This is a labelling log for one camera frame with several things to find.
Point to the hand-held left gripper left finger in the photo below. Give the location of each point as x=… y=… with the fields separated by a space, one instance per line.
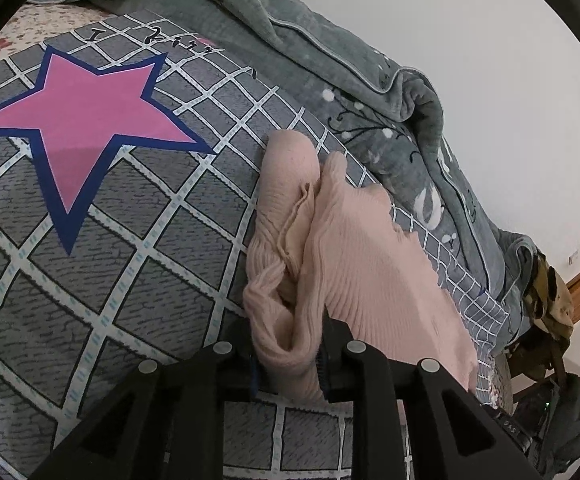
x=230 y=370

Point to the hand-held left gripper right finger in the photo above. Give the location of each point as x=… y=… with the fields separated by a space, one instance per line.
x=337 y=360

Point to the pink knit sweater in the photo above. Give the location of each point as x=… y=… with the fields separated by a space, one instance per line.
x=370 y=270

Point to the wooden chair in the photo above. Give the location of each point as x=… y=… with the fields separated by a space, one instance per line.
x=525 y=365

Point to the khaki jacket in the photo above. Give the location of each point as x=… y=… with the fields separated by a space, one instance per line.
x=555 y=300

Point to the grey checked star blanket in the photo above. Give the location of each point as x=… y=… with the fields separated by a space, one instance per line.
x=120 y=280

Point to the grey printed quilt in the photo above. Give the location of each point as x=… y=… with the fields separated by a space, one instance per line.
x=320 y=75

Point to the white wall switch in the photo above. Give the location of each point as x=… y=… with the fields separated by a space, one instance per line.
x=573 y=256

